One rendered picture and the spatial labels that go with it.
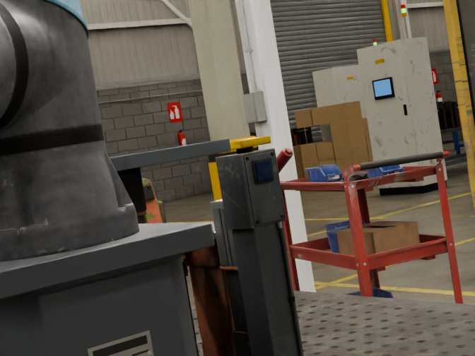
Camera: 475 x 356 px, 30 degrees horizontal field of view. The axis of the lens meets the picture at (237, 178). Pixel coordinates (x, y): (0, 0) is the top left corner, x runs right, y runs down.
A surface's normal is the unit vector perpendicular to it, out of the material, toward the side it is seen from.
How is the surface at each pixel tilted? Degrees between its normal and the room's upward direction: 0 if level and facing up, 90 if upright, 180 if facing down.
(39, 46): 84
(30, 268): 90
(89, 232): 90
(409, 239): 90
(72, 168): 73
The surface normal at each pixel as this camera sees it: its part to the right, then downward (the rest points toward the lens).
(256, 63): -0.80, 0.16
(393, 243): 0.49, -0.04
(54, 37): 0.79, -0.29
